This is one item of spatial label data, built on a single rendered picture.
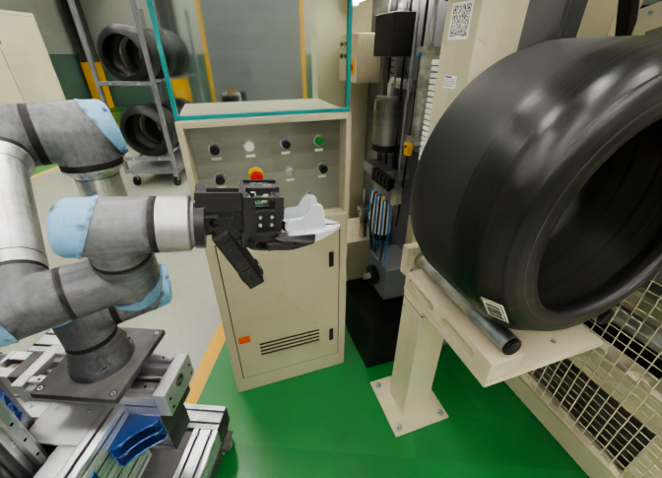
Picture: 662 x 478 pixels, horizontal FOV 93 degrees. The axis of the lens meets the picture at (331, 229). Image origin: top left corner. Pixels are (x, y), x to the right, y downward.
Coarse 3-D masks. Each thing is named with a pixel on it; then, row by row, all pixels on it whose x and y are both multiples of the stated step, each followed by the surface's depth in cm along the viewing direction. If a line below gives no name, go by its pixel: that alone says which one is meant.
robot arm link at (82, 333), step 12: (96, 312) 75; (108, 312) 76; (72, 324) 72; (84, 324) 74; (96, 324) 75; (108, 324) 78; (60, 336) 74; (72, 336) 74; (84, 336) 75; (96, 336) 77; (72, 348) 75; (84, 348) 76
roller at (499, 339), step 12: (420, 264) 93; (432, 276) 87; (444, 288) 83; (456, 300) 79; (468, 312) 75; (480, 324) 72; (492, 324) 70; (492, 336) 69; (504, 336) 67; (516, 336) 67; (504, 348) 66; (516, 348) 67
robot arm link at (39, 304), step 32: (0, 128) 54; (0, 160) 51; (32, 160) 57; (0, 192) 47; (32, 192) 52; (0, 224) 43; (32, 224) 46; (0, 256) 40; (32, 256) 42; (0, 288) 38; (32, 288) 39; (0, 320) 36; (32, 320) 38; (64, 320) 41
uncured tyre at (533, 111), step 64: (512, 64) 55; (576, 64) 46; (640, 64) 42; (448, 128) 59; (512, 128) 47; (576, 128) 43; (640, 128) 43; (448, 192) 56; (512, 192) 46; (576, 192) 45; (640, 192) 75; (448, 256) 60; (512, 256) 49; (576, 256) 83; (640, 256) 72; (512, 320) 60; (576, 320) 66
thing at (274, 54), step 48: (192, 0) 81; (240, 0) 84; (288, 0) 87; (336, 0) 91; (192, 48) 86; (240, 48) 89; (288, 48) 93; (336, 48) 97; (192, 96) 91; (240, 96) 95; (288, 96) 99; (336, 96) 104
